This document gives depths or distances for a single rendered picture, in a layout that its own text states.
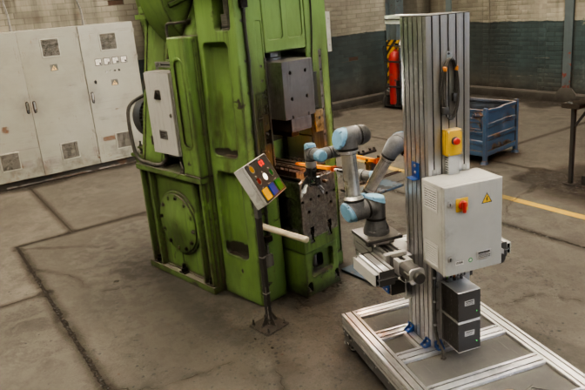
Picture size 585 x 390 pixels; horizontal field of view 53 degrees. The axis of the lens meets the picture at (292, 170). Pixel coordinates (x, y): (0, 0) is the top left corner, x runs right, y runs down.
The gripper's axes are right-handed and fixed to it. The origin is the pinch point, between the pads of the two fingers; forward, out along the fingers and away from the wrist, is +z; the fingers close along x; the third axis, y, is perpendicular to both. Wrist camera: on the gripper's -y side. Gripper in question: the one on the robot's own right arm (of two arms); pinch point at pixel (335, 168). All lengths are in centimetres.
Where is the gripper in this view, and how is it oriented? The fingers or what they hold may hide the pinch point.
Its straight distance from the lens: 406.0
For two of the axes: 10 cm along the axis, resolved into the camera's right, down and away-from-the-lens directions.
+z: -7.0, -1.2, 7.0
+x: 7.1, -2.6, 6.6
